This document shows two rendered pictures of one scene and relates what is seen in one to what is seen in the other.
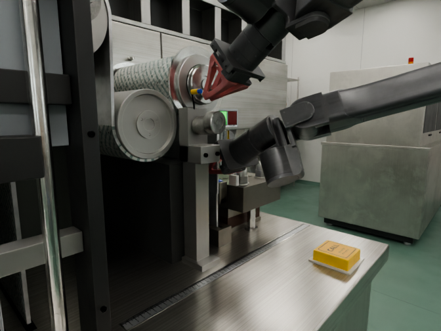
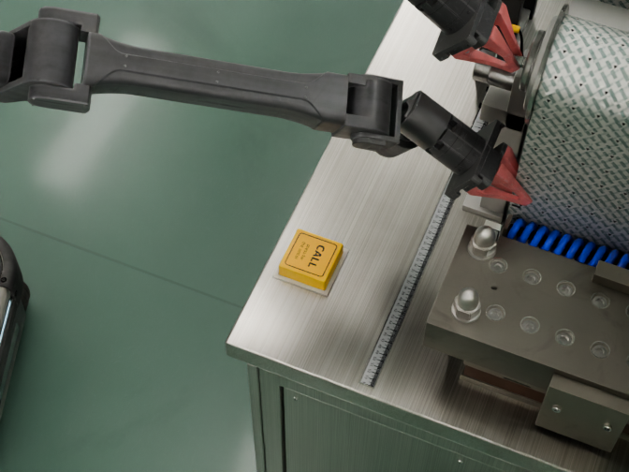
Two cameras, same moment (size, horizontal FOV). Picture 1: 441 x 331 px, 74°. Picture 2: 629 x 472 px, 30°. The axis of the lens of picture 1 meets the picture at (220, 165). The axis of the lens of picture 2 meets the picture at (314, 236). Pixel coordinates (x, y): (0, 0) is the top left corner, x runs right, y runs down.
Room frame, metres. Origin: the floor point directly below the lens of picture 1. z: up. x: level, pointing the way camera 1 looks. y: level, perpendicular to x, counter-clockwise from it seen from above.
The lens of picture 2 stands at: (1.39, -0.54, 2.29)
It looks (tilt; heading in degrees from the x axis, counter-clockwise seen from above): 56 degrees down; 159
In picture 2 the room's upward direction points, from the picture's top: 1 degrees clockwise
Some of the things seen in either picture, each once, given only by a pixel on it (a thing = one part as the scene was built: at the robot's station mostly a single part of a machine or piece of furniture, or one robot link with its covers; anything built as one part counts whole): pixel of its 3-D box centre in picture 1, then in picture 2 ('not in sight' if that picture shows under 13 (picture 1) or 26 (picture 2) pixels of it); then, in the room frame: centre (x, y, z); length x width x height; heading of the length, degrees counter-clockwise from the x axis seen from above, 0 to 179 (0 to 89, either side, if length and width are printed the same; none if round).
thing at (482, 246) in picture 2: (241, 174); (484, 239); (0.69, -0.05, 1.05); 0.04 x 0.04 x 0.04
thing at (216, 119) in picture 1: (214, 122); (484, 66); (0.53, 0.01, 1.18); 0.04 x 0.02 x 0.04; 137
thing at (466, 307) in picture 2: (261, 169); (467, 301); (0.77, -0.11, 1.05); 0.04 x 0.04 x 0.04
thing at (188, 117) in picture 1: (201, 188); (499, 137); (0.55, 0.04, 1.05); 0.06 x 0.05 x 0.31; 47
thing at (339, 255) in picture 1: (336, 254); (311, 258); (0.56, -0.24, 0.91); 0.07 x 0.07 x 0.02; 47
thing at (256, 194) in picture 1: (207, 182); (595, 336); (0.85, 0.04, 1.00); 0.40 x 0.16 x 0.06; 47
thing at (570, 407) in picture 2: not in sight; (582, 415); (0.92, -0.01, 0.97); 0.10 x 0.03 x 0.11; 47
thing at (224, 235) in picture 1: (184, 221); not in sight; (0.73, 0.09, 0.92); 0.28 x 0.04 x 0.04; 47
